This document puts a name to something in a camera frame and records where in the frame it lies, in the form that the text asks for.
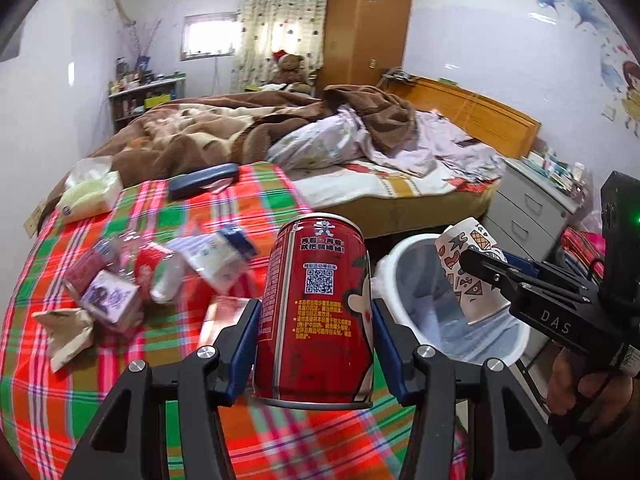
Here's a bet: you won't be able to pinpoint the patterned paper cup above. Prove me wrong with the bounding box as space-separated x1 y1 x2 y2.
435 217 510 325

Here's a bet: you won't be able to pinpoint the beige paper bag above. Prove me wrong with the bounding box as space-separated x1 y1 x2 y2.
32 308 94 373

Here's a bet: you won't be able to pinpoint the purple milk carton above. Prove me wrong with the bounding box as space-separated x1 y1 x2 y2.
80 270 144 335

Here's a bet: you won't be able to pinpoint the strawberry milk carton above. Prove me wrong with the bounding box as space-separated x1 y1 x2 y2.
198 296 259 352

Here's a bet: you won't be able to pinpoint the cola plastic bottle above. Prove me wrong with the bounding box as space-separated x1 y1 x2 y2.
117 231 186 304

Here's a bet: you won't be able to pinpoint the cartoon red can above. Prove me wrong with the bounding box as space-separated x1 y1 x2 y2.
254 214 374 410

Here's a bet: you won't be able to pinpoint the white trash bin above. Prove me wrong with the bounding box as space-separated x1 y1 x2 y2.
371 233 530 366

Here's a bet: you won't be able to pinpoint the person right hand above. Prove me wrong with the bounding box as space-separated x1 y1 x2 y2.
547 349 634 426

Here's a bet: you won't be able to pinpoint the grey bedside drawer cabinet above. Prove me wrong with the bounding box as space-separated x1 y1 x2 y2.
483 158 580 261

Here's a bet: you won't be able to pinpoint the floral bed mattress sheet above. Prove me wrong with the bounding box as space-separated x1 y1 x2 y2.
288 159 500 238

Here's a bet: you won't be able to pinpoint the pale pink crumpled clothes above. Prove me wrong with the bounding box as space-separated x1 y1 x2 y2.
350 110 504 183

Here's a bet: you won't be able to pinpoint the wooden headboard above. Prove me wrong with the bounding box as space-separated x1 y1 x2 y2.
387 78 540 158

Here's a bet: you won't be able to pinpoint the plaid red green bedsheet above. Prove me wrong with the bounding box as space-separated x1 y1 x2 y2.
0 161 469 480

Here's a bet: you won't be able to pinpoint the white floral pillow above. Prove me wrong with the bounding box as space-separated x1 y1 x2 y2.
266 107 371 172

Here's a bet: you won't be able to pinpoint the green tissue pack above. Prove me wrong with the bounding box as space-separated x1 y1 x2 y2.
55 156 124 224

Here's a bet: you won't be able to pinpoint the dark blue glasses case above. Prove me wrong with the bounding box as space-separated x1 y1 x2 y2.
167 162 240 200

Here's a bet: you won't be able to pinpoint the pink paper scrap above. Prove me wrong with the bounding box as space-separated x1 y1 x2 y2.
200 178 235 194

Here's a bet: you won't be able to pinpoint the teddy bear santa hat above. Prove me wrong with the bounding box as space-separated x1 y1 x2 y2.
270 50 312 96

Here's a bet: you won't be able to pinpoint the wooden wardrobe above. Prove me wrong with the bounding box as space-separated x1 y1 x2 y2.
316 0 412 91

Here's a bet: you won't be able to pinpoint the brown fleece blanket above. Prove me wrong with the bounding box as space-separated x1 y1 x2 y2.
39 84 418 221

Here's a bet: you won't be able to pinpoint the cluttered shelf unit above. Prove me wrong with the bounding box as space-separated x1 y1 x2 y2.
108 75 186 133

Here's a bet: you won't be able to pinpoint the patterned curtain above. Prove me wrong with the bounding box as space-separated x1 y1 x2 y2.
231 0 328 91

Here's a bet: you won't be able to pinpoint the window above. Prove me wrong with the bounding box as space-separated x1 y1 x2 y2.
180 12 241 61

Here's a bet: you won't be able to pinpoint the dried branch vase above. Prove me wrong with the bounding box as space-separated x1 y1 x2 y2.
120 18 163 72

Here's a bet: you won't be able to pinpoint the cartoon wall sticker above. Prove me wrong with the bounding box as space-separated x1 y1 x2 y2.
536 0 639 138

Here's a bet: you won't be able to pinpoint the wall power socket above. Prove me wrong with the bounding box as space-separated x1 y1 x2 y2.
23 198 47 238

